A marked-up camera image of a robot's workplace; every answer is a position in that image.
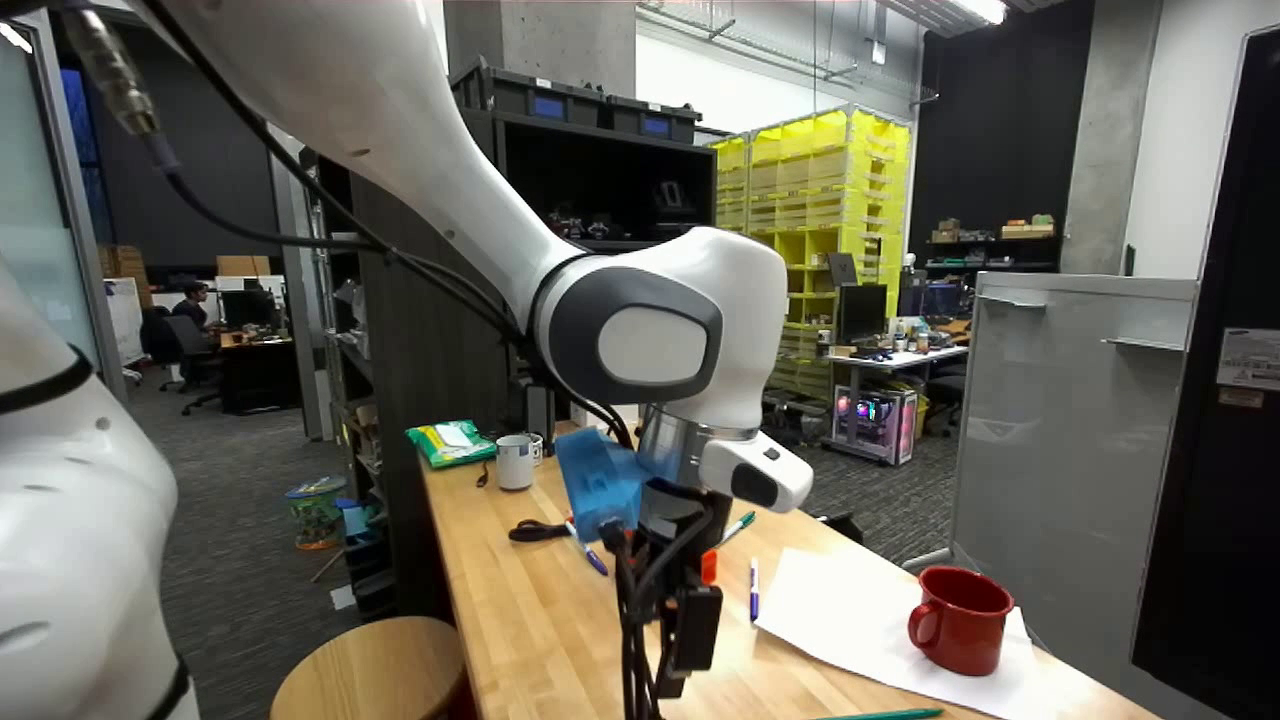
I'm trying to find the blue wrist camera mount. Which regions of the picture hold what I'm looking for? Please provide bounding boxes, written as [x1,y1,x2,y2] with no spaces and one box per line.
[551,424,678,542]

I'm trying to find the black computer monitor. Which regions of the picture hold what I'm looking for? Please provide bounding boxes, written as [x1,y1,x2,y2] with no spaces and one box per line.
[831,282,897,353]

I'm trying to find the black door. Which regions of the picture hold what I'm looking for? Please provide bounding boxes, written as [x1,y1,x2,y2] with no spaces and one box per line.
[1129,25,1280,720]

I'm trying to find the white door sign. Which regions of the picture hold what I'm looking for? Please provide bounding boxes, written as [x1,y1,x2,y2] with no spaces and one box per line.
[1216,326,1280,399]

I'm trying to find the cluttered work desk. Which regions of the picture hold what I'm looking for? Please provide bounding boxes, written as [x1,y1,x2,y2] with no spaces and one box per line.
[821,342,976,473]

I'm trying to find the white grey mug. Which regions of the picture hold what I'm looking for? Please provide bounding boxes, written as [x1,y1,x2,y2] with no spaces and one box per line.
[491,428,551,498]

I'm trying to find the dark red mug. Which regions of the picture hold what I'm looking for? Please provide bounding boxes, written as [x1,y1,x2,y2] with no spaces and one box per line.
[904,566,1022,681]

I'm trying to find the white paper sheet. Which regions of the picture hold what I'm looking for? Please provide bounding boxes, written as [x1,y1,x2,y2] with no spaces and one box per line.
[754,542,1113,720]

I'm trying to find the black scissors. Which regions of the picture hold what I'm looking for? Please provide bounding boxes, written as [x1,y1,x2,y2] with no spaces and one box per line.
[503,517,575,547]

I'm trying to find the black shelving unit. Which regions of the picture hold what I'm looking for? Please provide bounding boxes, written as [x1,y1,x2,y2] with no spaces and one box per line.
[317,66,726,617]

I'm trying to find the dark office desk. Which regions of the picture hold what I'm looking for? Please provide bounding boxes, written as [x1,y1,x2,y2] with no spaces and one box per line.
[214,329,304,415]

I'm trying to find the grey metal cabinet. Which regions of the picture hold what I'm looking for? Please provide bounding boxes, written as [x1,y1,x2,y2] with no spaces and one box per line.
[950,270,1208,683]

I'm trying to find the round wooden stool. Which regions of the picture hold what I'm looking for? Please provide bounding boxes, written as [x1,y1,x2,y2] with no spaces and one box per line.
[269,613,472,720]

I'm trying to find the green wipes packet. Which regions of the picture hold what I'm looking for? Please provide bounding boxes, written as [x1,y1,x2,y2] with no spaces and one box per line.
[405,415,503,473]

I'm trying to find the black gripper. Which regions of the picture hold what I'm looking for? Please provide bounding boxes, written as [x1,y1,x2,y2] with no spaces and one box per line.
[617,480,737,704]

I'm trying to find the green toy box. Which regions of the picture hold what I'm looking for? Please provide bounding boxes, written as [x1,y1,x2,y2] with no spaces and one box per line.
[285,473,353,556]

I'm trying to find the black office chair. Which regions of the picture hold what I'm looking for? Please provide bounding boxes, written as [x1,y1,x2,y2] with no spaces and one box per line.
[139,300,230,415]

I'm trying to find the yellow storage rack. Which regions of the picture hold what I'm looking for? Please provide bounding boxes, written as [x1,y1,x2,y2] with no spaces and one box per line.
[711,110,920,404]

